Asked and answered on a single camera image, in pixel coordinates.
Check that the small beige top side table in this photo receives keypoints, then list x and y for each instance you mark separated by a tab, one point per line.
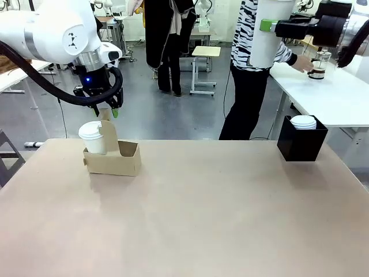
206	52

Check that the black metal frame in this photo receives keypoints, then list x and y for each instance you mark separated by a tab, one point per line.
10	161

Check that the grey background desk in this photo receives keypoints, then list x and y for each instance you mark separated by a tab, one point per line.
113	29

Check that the person's right hand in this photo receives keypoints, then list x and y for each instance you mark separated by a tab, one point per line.
304	63

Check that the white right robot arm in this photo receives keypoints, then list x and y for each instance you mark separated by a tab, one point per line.
360	14

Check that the white cup lid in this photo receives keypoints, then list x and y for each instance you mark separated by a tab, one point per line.
89	131

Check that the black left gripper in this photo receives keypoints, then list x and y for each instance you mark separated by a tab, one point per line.
96	83

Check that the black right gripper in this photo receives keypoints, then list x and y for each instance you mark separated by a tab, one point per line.
328	31

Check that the person in zebra striped sweater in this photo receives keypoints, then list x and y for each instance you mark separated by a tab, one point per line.
245	86

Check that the brown cardboard cup carrier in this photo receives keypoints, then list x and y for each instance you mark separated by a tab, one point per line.
115	167

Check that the white paper cup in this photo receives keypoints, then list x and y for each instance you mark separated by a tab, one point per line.
96	147

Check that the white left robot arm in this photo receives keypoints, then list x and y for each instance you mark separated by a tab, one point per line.
43	29

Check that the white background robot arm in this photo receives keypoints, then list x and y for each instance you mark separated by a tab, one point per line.
205	14
103	5

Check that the stack of white lids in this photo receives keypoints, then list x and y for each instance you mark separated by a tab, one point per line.
303	122

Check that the white power strip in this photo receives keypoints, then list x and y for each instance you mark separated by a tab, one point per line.
34	144

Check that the person in black coat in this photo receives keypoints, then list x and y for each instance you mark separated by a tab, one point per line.
165	43

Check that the black open box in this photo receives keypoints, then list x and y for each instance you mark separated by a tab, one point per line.
299	144

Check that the glass french press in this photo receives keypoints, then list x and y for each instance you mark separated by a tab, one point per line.
317	72

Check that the person's right forearm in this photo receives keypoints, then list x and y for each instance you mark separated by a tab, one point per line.
285	54

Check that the white desk with grey legs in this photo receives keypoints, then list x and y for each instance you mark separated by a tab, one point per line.
17	75

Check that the tall white drink container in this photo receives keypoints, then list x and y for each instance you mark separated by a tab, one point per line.
268	49

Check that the long white table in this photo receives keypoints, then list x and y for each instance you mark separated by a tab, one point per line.
331	98

